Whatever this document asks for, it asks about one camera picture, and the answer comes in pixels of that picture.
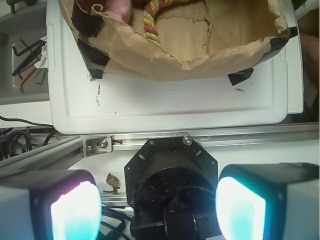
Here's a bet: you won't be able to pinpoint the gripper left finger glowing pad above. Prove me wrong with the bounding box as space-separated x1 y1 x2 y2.
0 169 102 240

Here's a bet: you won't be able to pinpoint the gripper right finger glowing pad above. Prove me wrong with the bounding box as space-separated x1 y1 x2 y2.
215 162 320 240

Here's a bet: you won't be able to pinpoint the multicolored twisted rope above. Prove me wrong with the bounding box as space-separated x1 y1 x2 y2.
142 0 176 45

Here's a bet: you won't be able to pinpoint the white plastic tray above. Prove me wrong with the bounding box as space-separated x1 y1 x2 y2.
46 0 304 135

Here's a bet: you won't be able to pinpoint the black hex keys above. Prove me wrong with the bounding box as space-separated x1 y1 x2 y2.
11 39 47 81

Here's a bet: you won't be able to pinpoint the brown paper bag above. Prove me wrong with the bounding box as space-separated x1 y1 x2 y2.
58 0 297 81

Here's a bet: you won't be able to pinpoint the pink plush bunny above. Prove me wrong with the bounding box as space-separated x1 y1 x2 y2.
104 0 132 24

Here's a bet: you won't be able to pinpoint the aluminium extrusion frame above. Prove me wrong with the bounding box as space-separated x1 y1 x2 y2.
0 122 320 172

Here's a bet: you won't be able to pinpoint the black cables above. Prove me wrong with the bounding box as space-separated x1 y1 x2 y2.
0 115 58 161

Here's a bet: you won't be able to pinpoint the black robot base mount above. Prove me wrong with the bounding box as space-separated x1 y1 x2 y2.
124 135 221 240

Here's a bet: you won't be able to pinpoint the orange handled hex key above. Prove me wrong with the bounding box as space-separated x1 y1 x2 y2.
19 65 37 93

